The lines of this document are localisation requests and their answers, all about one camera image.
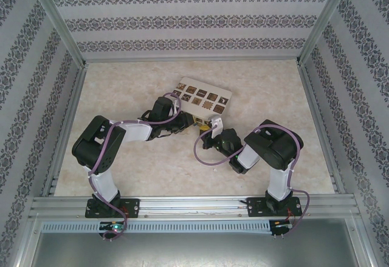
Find white box with picture tiles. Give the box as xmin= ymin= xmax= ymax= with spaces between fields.
xmin=170 ymin=77 xmax=233 ymax=128

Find grey metal panel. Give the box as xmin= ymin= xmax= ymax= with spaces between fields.
xmin=30 ymin=233 xmax=359 ymax=267

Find small circuit board green light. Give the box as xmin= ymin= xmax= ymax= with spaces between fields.
xmin=98 ymin=221 xmax=127 ymax=233

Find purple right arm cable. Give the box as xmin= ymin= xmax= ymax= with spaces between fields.
xmin=193 ymin=123 xmax=311 ymax=237

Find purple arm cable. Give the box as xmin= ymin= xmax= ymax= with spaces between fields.
xmin=88 ymin=92 xmax=183 ymax=241
xmin=193 ymin=123 xmax=311 ymax=237

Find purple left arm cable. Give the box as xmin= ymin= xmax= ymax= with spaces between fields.
xmin=88 ymin=92 xmax=183 ymax=241

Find thin aluminium back rail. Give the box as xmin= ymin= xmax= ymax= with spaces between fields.
xmin=83 ymin=59 xmax=301 ymax=65

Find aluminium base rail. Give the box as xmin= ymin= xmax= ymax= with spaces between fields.
xmin=29 ymin=196 xmax=362 ymax=220

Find slotted grey cable duct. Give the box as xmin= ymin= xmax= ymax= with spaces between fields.
xmin=41 ymin=220 xmax=272 ymax=235

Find aluminium side rail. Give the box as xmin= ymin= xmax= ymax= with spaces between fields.
xmin=297 ymin=63 xmax=347 ymax=195
xmin=41 ymin=64 xmax=89 ymax=197

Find aluminium frame post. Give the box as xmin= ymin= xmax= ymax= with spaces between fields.
xmin=26 ymin=0 xmax=89 ymax=67
xmin=297 ymin=0 xmax=356 ymax=66

